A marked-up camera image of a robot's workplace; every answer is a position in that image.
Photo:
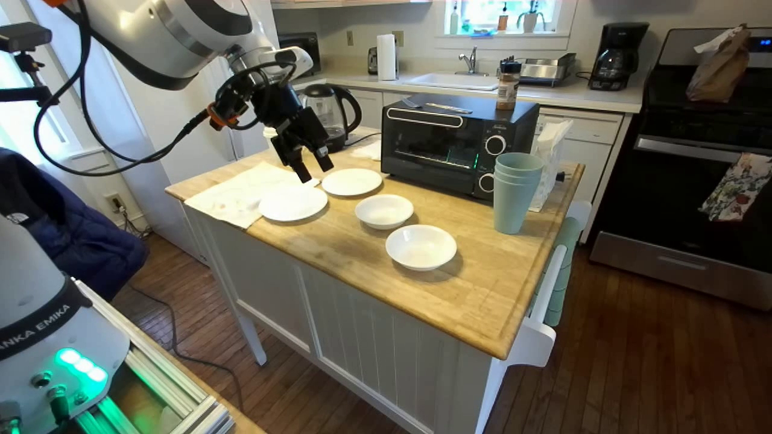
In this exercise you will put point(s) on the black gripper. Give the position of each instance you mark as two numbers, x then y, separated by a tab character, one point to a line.
289	122

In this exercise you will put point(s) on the white bowl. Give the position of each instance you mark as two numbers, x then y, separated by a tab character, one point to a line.
385	210
421	246

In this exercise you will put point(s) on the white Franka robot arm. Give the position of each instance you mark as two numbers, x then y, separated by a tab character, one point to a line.
170	32

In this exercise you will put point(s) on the white plate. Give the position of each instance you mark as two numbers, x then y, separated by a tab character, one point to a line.
293	203
351	183

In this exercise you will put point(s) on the glass electric kettle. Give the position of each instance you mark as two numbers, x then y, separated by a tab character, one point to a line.
330	111

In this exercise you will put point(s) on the white paper sheet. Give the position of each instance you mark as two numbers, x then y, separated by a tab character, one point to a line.
233	193

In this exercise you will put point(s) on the white paper towel roll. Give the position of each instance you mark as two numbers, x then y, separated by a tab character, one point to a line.
387	57

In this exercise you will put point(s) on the black toaster oven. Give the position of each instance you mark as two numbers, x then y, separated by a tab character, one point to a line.
450	146

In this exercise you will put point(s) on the chrome sink faucet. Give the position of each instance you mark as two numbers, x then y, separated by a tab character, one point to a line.
470	62

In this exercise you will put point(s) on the white kitchen island cart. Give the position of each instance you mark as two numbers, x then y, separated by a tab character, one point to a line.
376	352

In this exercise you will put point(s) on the spice jar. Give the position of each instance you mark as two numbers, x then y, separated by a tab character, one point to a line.
508	86

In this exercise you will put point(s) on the clear plastic container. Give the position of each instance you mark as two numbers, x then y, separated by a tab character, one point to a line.
555	152

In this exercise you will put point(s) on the dark blue jacket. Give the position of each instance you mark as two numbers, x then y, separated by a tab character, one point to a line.
73	242

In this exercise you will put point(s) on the silver toaster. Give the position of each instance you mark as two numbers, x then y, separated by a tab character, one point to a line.
545	72

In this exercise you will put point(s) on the teal hanging towel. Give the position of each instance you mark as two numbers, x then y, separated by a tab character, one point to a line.
562	273

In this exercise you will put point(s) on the black coffee maker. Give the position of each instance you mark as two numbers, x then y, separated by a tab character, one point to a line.
617	57

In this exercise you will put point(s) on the black stainless stove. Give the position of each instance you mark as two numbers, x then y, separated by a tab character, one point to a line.
682	193

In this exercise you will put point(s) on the brown paper bag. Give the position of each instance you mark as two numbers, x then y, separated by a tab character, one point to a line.
717	72

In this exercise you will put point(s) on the floral dish towel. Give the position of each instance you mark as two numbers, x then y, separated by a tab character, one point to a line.
737	190

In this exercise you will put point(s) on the white wall outlet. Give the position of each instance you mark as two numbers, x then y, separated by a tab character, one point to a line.
116	205

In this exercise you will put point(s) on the aluminium frame rail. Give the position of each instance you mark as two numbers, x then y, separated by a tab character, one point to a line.
177	401

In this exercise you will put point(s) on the black camera stand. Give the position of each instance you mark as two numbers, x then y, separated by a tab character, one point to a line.
25	38

